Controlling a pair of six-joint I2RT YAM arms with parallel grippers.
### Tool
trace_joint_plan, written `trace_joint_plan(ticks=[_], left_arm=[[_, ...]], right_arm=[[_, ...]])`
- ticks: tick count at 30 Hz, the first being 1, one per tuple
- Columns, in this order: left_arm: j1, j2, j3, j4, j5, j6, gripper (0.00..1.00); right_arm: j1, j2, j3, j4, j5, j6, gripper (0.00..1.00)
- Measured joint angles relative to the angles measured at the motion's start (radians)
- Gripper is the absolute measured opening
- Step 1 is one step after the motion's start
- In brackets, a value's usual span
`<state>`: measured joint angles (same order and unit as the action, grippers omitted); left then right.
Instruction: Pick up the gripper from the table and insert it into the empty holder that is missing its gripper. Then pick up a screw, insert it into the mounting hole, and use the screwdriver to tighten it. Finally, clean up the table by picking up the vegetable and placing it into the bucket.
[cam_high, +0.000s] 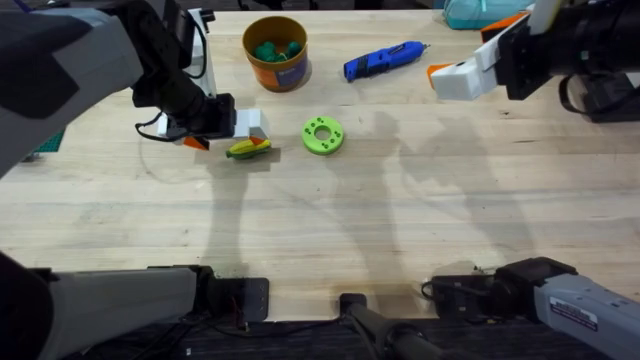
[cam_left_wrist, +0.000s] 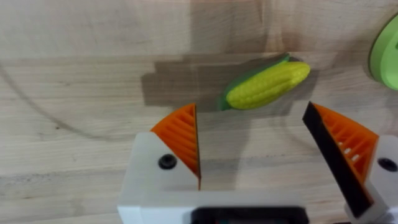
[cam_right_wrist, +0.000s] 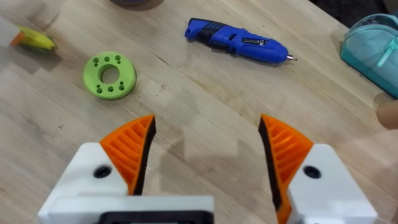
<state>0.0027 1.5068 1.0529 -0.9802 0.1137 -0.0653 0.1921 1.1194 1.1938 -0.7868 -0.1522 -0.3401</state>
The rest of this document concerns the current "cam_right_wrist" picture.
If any teal zip bag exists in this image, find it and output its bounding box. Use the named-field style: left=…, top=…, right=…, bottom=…
left=340, top=13, right=398, bottom=99

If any green disc with holes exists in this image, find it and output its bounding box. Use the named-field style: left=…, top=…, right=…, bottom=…
left=83, top=51, right=137, bottom=101

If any blue electric screwdriver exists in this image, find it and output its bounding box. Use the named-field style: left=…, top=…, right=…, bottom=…
left=184, top=17, right=298, bottom=65

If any round bucket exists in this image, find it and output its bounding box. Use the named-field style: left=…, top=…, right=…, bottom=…
left=109, top=0, right=166, bottom=12

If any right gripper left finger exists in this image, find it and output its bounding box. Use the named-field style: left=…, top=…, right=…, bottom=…
left=37, top=114, right=157, bottom=224

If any beige rounded object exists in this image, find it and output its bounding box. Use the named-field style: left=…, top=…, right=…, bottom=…
left=376, top=100, right=398, bottom=130

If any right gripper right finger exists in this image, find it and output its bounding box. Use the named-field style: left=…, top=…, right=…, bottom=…
left=257, top=114, right=379, bottom=224

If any yellow toy vegetable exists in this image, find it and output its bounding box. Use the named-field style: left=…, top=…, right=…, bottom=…
left=11, top=25, right=57, bottom=52

